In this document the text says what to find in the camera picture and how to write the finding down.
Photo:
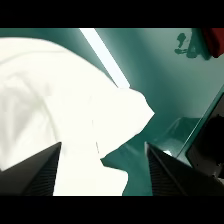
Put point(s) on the white garment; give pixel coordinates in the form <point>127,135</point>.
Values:
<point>60,110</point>

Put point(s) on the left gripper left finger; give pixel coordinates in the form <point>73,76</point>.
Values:
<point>36,176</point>

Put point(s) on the red garment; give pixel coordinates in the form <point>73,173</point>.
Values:
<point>215,40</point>

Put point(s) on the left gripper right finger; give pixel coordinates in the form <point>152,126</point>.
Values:
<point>170,176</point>

